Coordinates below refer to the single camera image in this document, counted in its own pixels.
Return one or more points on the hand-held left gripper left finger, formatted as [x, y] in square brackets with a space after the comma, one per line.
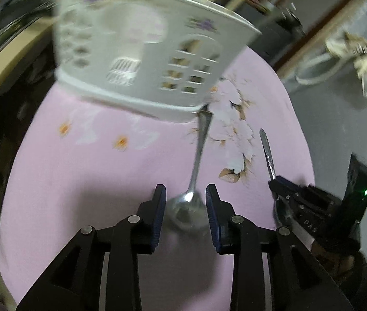
[157, 213]

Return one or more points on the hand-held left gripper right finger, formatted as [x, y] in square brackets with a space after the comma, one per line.
[212, 217]

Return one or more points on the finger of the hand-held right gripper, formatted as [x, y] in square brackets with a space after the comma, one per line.
[296, 189]
[280, 191]

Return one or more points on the large plain metal spoon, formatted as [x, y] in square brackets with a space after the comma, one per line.
[186, 210]

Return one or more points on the steel knife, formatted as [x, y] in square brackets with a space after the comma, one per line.
[267, 155]

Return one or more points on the white plastic utensil holder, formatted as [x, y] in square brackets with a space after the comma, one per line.
[122, 55]

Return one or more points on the person's right hand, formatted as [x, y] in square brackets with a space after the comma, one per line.
[332, 260]

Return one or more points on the white hanging cloth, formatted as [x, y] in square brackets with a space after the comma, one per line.
[338, 43]

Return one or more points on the beige curved board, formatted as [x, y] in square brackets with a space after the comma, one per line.
[2, 77]

